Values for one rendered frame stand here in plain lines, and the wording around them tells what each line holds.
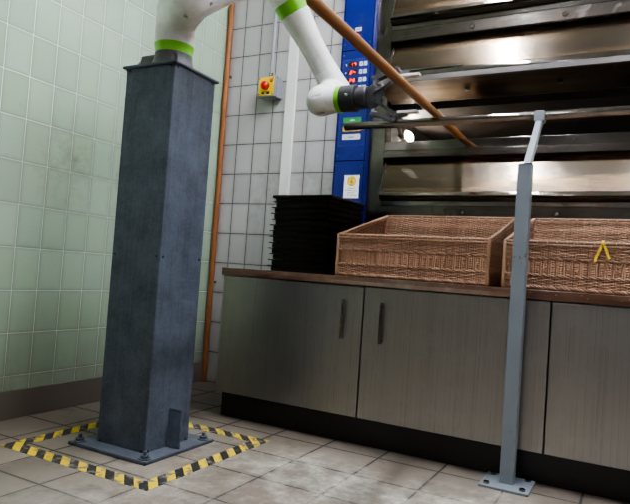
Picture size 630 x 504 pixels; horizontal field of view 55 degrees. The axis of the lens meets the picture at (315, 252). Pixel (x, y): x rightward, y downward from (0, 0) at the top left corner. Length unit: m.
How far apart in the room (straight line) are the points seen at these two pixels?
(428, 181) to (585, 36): 0.80
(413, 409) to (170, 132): 1.17
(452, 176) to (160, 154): 1.24
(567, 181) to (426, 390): 0.99
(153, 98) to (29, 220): 0.69
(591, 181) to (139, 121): 1.63
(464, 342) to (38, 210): 1.56
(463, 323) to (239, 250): 1.40
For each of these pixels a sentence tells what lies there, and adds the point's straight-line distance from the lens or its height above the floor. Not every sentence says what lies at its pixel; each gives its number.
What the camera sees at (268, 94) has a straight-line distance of 2.97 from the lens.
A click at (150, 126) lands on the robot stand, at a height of 1.00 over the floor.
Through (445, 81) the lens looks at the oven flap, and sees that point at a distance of 2.56.
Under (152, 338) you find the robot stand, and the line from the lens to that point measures 1.89.
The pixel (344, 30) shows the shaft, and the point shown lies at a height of 1.18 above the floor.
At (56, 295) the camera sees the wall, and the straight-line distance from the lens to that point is 2.45.
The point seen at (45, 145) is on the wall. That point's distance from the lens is 2.42.
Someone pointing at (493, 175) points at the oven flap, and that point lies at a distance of 2.54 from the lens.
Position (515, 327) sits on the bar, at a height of 0.46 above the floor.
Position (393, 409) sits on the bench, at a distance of 2.07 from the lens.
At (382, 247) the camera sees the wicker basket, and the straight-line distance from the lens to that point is 2.11.
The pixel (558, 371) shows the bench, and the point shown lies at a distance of 1.92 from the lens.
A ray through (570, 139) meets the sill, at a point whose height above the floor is 1.16.
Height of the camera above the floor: 0.59
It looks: 2 degrees up
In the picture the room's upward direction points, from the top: 4 degrees clockwise
